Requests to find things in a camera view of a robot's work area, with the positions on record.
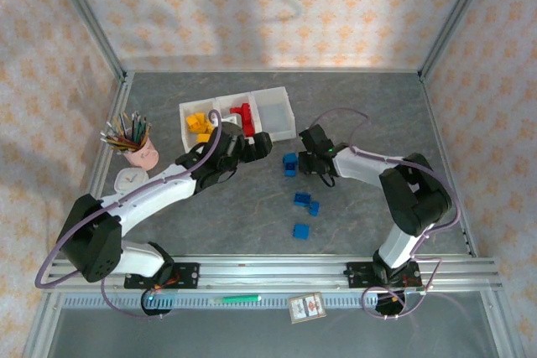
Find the green pen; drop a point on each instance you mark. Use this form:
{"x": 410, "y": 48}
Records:
{"x": 237, "y": 298}

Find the black round device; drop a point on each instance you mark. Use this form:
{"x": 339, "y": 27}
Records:
{"x": 388, "y": 307}
{"x": 157, "y": 307}

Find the small white clock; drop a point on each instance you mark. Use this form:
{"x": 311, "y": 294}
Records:
{"x": 130, "y": 180}

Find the small picture card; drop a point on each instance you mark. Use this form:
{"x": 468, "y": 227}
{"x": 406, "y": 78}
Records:
{"x": 306, "y": 307}

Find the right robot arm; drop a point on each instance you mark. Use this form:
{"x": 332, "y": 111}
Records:
{"x": 419, "y": 203}

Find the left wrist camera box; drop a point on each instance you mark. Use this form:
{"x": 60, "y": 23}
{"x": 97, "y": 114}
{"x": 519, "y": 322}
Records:
{"x": 232, "y": 120}

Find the wide aluminium base rail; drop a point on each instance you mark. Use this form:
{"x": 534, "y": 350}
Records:
{"x": 268, "y": 274}

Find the aluminium frame post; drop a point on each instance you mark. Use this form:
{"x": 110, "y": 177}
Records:
{"x": 88, "y": 18}
{"x": 459, "y": 18}

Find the blue lego brick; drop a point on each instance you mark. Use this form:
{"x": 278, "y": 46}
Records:
{"x": 289, "y": 170}
{"x": 302, "y": 199}
{"x": 301, "y": 231}
{"x": 314, "y": 209}
{"x": 289, "y": 159}

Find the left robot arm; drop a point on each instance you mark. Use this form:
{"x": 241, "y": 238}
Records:
{"x": 151, "y": 198}

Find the aluminium table edge rail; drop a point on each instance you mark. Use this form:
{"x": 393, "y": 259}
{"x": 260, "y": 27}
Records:
{"x": 111, "y": 123}
{"x": 436, "y": 131}

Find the pink pencil cup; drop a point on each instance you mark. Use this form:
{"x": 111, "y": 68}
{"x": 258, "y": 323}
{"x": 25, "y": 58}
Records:
{"x": 142, "y": 157}

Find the translucent white plastic bin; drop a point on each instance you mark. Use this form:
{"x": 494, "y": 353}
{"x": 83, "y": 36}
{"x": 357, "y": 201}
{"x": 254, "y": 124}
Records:
{"x": 226, "y": 104}
{"x": 184, "y": 131}
{"x": 274, "y": 117}

